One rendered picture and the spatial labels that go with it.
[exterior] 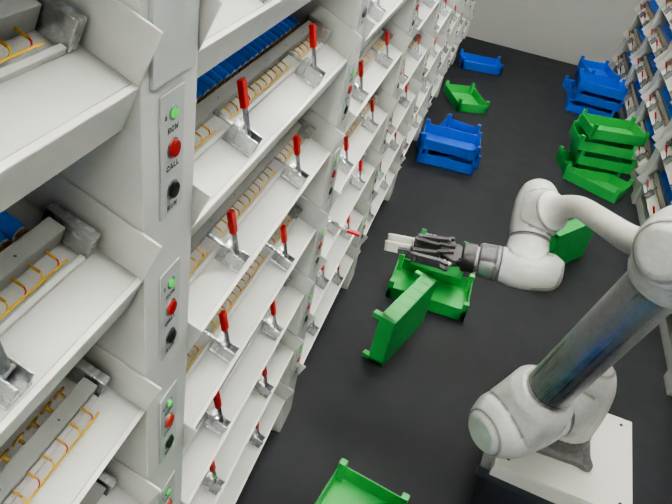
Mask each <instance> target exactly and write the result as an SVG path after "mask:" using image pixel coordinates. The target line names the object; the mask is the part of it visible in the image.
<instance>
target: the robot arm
mask: <svg viewBox="0 0 672 504"><path fill-rule="evenodd" d="M570 218H576V219H578V220H579V221H581V222H582V223H583V224H585V225H586V226H587V227H589V228H590V229H591V230H593V231H594V232H595V233H597V234H598V235H599V236H601V237H602V238H603V239H605V240H606V241H607V242H608V243H610V244H611V245H613V246H614V247H615V248H617V249H618V250H620V251H622V252H624V253H626V254H628V255H630V256H629V258H628V266H627V272H626V273H625V274H624V275H623V276H622V277H621V278H620V279H619V280H618V281H617V282H616V283H615V284H614V285H613V286H612V287H611V288H610V290H609V291H608V292H607V293H606V294H605V295H604V296H603V297H602V298H601V299H600V300H599V301H598V302H597V303H596V304H595V305H594V306H593V307H592V308H591V310H590V311H589V312H588V313H587V314H586V315H585V316H584V317H583V318H582V319H581V320H580V321H579V322H578V323H577V324H576V325H575V326H574V327H573V329H572V330H571V331H570V332H569V333H568V334H567V335H566V336H565V337H564V338H563V339H562V340H561V341H560V342H559V343H558V344H557V345H556V346H555V348H554V349H553V350H552V351H551V352H550V353H549V354H548V355H547V356H546V357H545V358H544V359H543V360H542V361H541V362H540V363H539V364H538V365H524V366H521V367H519V368H518V369H516V370H515V371H514V372H513V373H511V374H510V375H509V376H508V377H506V378H505V379H504V380H502V381H501V382H500V383H498V384H497V385H496V386H494V387H493V388H492V389H491V390H490V391H488V392H486V393H484V394H482V395H481V396H480V397H479V398H478V399H477V401H476V402H475V403H474V405H473V407H472V409H471V411H470V413H469V420H468V427H469V432H470V435H471V437H472V439H473V441H474V442H475V444H476V445H477V446H478V448H479V449H480V450H482V451H483V452H485V453H487V454H488V455H490V456H492V457H495V458H502V459H516V458H520V457H523V456H526V455H529V454H531V453H534V452H536V453H539V454H542V455H545V456H548V457H550V458H553V459H556V460H559V461H562V462H564V463H567V464H570V465H573V466H575V467H577V468H579V469H580V470H582V471H584V472H590V471H591V470H592V468H593V463H592V460H591V442H590V441H591V438H592V436H593V434H594V433H595V432H596V430H597V429H598V428H599V426H600V425H601V423H602V422H603V420H604V418H605V417H606V415H607V413H608V411H609V409H610V407H611V405H612V403H613V400H614V398H615V395H616V388H617V377H616V371H615V369H614V368H613V365H614V364H615V363H616V362H617V361H618V360H619V359H620V358H622V357H623V356H624V355H625V354H626V353H627V352H628V351H629V350H631V349H632V348H633V347H634V346H635V345H636V344H637V343H638V342H639V341H641V340H642V339H643V338H644V337H645V336H646V335H647V334H648V333H649V332H651V331H652V330H653V329H654V328H655V327H656V326H657V325H658V324H659V323H661V322H662V321H663V320H664V319H665V318H666V317H667V316H668V315H669V314H671V313H672V205H670V206H667V207H665V208H663V209H661V210H659V211H657V212H656V213H654V214H653V215H652V216H650V217H649V218H648V219H647V220H646V221H645V222H644V223H643V224H642V225H641V227H639V226H636V225H634V224H632V223H630V222H628V221H627V220H625V219H623V218H622V217H620V216H618V215H616V214H615V213H613V212H611V211H610V210H608V209H606V208H605V207H603V206H601V205H600V204H598V203H596V202H594V201H593V200H591V199H588V198H586V197H583V196H578V195H562V196H561V195H560V194H559V193H558V191H557V189H556V188H555V186H554V185H553V184H552V183H551V182H550V181H548V180H545V179H533V180H530V181H528V182H526V183H525V184H524V185H523V186H522V188H521V189H520V191H519V192H518V194H517V197H516V199H515V202H514V206H513V210H512V214H511V220H510V233H509V239H508V242H507V245H506V247H503V246H500V245H499V246H497V245H492V244H487V243H482V244H481V247H478V244H472V243H467V242H466V243H464V246H462V245H459V244H456V243H455V237H442V236H435V235H427V234H418V236H417V237H408V236H403V235H397V234H392V233H388V240H385V248H384V250H386V251H391V252H395V253H399V254H404V255H409V257H410V258H411V262H415V263H419V264H422V265H426V266H430V267H434V268H438V269H440V270H442V271H444V272H447V270H448V268H449V267H450V266H452V267H454V266H457V267H459V270H460V271H463V272H468V273H473V271H475V272H476V273H475V276H476V277H479V278H484V279H489V280H492V281H498V282H501V283H504V284H505V285H507V286H510V287H513V288H518V289H523V290H530V291H542V292H547V291H553V290H555V289H556V288H558V287H559V286H560V284H561V282H562V279H563V275H564V269H565V263H564V262H563V260H562V259H560V258H559V257H558V256H557V255H555V254H552V253H549V245H550V240H551V237H552V236H555V234H556V233H557V232H558V231H559V230H561V229H563V228H564V227H565V226H566V224H567V222H568V219H570ZM415 247H419V248H415ZM439 256H440V258H439Z"/></svg>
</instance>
